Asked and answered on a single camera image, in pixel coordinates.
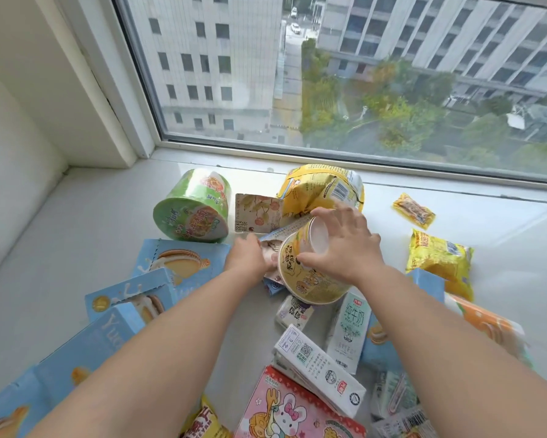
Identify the yellow instant noodle bowl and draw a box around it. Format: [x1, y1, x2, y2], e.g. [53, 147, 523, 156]
[277, 215, 352, 306]

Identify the pink rabbit print box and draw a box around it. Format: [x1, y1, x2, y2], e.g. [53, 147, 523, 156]
[233, 365, 367, 438]

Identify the small yellow snack packet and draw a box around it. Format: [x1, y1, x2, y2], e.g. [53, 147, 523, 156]
[392, 193, 437, 230]

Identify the white window frame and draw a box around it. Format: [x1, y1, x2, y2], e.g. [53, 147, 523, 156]
[31, 0, 547, 193]

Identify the small white milk carton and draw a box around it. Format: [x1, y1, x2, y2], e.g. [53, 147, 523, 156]
[275, 295, 315, 332]

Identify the beige drink carton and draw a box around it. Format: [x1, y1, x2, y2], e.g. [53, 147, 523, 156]
[234, 193, 297, 235]

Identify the green instant noodle bowl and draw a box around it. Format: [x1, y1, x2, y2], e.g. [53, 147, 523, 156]
[153, 168, 232, 243]

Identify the white milk carton red mark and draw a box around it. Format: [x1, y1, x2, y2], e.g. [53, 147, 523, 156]
[272, 324, 367, 419]

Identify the orange white snack bag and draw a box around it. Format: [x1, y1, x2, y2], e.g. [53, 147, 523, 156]
[444, 293, 534, 367]

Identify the white barcode packet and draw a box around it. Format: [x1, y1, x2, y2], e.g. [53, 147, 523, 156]
[370, 405, 431, 438]

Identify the yellow red snack packet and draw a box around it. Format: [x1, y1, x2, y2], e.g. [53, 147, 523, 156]
[178, 395, 234, 438]

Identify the person's right hand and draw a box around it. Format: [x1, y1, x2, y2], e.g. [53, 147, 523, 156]
[296, 203, 387, 286]

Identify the large yellow chip bag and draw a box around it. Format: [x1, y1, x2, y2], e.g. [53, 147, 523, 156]
[276, 163, 365, 217]

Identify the person's right forearm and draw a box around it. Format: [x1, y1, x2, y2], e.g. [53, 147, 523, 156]
[346, 263, 547, 438]

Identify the person's left forearm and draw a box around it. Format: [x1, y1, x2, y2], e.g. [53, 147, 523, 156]
[27, 264, 266, 438]

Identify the person's left hand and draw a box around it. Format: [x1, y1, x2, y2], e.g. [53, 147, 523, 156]
[224, 235, 279, 288]

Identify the white green milk carton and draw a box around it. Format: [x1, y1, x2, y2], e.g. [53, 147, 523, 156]
[324, 287, 373, 375]
[370, 370, 421, 422]

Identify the blue cake box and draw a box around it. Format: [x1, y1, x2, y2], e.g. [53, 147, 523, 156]
[84, 267, 179, 323]
[35, 303, 146, 402]
[360, 267, 446, 374]
[132, 238, 232, 302]
[0, 365, 55, 438]

